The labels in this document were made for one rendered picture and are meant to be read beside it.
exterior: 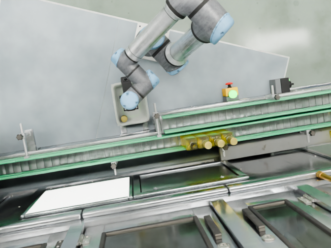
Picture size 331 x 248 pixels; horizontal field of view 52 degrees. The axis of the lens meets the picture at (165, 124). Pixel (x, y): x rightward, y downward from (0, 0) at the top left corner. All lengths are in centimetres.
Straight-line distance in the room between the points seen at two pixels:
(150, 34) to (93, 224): 74
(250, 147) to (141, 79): 74
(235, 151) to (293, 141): 32
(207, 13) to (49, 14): 96
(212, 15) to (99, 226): 84
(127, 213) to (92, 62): 92
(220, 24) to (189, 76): 66
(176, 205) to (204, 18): 68
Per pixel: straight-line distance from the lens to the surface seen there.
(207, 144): 151
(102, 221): 127
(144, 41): 138
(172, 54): 158
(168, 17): 133
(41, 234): 132
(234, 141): 154
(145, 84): 144
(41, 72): 193
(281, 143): 193
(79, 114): 189
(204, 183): 138
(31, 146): 185
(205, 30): 130
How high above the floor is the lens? 262
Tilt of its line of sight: 82 degrees down
